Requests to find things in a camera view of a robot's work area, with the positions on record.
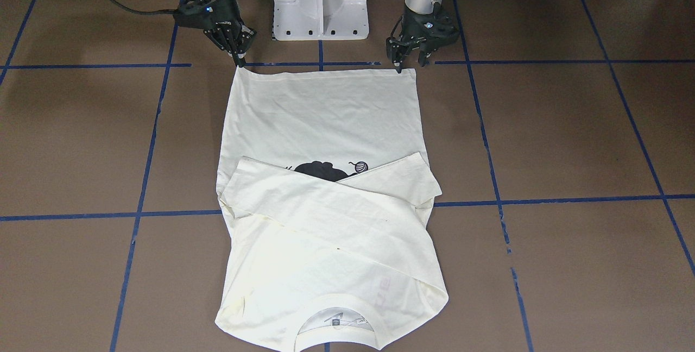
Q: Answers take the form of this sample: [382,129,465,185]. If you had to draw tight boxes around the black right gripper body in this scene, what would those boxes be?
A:
[174,0,246,48]

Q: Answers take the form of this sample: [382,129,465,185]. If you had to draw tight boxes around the cream long-sleeve cat shirt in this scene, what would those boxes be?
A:
[215,69,449,351]

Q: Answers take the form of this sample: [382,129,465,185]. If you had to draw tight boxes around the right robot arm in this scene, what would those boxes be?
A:
[132,0,256,68]

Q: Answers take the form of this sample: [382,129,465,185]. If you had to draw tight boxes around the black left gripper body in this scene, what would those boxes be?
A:
[392,4,459,56]

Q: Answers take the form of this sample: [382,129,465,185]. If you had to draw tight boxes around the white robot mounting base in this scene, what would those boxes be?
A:
[271,0,370,42]

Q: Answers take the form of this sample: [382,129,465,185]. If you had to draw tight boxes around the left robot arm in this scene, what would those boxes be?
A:
[386,0,693,73]

